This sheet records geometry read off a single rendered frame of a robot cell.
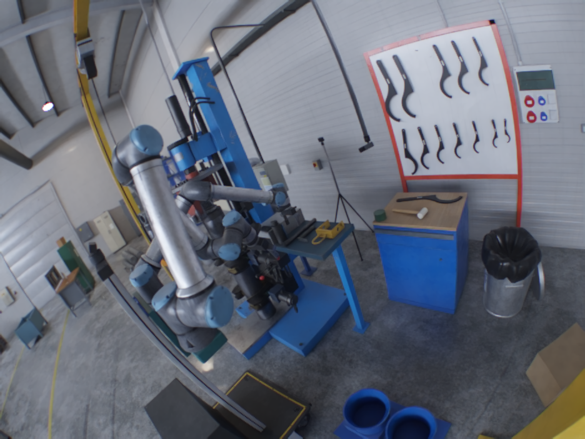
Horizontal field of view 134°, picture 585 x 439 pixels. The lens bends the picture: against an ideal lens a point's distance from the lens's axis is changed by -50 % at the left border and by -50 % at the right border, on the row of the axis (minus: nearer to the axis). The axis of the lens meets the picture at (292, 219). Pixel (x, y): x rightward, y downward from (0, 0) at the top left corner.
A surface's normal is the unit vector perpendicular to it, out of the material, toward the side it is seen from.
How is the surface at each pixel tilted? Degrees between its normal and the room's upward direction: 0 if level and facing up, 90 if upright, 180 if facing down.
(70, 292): 90
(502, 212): 90
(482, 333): 0
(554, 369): 0
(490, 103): 90
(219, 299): 95
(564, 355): 0
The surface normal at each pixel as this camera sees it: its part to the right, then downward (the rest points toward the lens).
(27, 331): 0.69, 0.03
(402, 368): -0.36, -0.86
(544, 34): -0.66, 0.51
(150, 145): 0.86, -0.34
